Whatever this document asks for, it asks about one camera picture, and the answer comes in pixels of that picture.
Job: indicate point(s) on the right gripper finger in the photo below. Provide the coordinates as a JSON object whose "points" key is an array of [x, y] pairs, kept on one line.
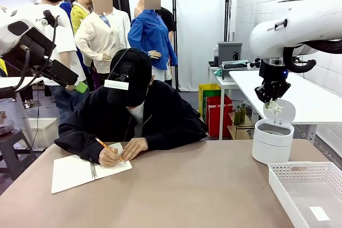
{"points": [[263, 92], [281, 89]]}

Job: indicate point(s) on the left gripper finger with green tip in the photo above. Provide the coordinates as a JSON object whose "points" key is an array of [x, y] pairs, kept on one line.
{"points": [[64, 74], [70, 88]]}

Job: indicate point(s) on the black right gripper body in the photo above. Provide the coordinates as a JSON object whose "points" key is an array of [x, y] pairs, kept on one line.
{"points": [[272, 74]]}

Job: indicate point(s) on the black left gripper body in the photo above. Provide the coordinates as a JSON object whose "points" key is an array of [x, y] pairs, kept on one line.
{"points": [[37, 49]]}

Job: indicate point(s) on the white paper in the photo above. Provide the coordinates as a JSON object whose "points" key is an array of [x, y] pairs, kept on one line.
{"points": [[273, 106]]}

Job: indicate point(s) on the yellow pencil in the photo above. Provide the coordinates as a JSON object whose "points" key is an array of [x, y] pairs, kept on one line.
{"points": [[102, 143]]}

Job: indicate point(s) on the white spiral notebook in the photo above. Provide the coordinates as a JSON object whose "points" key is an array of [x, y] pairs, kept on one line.
{"points": [[72, 172]]}

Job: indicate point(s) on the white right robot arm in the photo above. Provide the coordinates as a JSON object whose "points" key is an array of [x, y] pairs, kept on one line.
{"points": [[294, 30]]}

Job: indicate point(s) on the person's left forearm black sleeve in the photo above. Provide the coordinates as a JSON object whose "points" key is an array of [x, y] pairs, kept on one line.
{"points": [[176, 137]]}

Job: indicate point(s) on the person's right forearm black sleeve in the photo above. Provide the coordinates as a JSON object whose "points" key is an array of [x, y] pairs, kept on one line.
{"points": [[77, 145]]}

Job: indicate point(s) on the person's right hand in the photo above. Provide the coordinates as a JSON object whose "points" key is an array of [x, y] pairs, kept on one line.
{"points": [[108, 157]]}

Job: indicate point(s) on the person's left hand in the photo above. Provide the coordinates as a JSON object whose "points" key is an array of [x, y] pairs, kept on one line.
{"points": [[135, 146]]}

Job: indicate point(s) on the large white table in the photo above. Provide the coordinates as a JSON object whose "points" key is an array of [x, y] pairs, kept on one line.
{"points": [[307, 97]]}

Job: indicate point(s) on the green bottle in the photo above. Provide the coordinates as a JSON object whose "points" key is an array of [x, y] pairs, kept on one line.
{"points": [[237, 117], [243, 113]]}

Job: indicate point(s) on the person in white t-shirt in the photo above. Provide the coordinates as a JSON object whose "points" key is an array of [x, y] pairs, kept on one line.
{"points": [[66, 41]]}

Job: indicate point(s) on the white side table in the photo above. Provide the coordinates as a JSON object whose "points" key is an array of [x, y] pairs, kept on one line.
{"points": [[227, 83]]}

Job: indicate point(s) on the black tray with items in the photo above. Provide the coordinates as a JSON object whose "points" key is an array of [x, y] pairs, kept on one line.
{"points": [[235, 65]]}

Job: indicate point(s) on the wooden low shelf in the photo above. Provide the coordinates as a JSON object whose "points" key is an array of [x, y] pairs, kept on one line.
{"points": [[240, 132]]}

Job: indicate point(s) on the grey metal box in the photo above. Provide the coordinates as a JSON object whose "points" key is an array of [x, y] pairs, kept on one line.
{"points": [[229, 51]]}

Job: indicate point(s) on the white storage bin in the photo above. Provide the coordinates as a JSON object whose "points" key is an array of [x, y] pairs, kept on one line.
{"points": [[45, 132]]}

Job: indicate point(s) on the mannequin in cream jacket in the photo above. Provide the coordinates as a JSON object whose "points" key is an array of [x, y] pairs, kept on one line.
{"points": [[96, 35]]}

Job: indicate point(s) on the white lidded trash bin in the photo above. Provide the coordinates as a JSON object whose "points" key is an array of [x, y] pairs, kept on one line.
{"points": [[271, 145]]}

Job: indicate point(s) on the mannequin in yellow jacket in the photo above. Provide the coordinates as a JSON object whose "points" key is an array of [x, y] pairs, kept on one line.
{"points": [[80, 11]]}

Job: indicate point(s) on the yellow green shopping bag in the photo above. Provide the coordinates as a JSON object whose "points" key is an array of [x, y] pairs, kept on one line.
{"points": [[203, 100]]}

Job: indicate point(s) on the black baseball cap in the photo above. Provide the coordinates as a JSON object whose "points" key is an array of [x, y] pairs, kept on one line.
{"points": [[139, 78]]}

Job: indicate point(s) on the glass bowl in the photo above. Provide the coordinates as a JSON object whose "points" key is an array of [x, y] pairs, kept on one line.
{"points": [[6, 127]]}

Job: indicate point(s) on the black corner stand pole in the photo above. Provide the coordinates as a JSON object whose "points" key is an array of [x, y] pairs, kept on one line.
{"points": [[227, 11]]}

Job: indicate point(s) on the black stool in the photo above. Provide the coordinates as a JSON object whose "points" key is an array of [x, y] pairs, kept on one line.
{"points": [[13, 148]]}

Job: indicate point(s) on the mannequin in blue shirt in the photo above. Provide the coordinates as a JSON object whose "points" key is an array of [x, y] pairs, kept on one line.
{"points": [[149, 33]]}

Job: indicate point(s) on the person in black jacket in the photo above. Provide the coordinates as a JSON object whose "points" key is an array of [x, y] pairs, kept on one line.
{"points": [[165, 116]]}

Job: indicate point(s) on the black light stand pole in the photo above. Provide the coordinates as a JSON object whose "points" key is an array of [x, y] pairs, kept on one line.
{"points": [[175, 38]]}

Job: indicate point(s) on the white perforated plastic basket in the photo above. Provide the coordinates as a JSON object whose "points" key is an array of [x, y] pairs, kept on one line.
{"points": [[307, 196]]}

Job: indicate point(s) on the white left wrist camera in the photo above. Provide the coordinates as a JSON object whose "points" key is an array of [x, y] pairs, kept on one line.
{"points": [[41, 22]]}

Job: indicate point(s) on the white head-mounted camera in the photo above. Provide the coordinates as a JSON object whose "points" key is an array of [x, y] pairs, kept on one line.
{"points": [[116, 84]]}

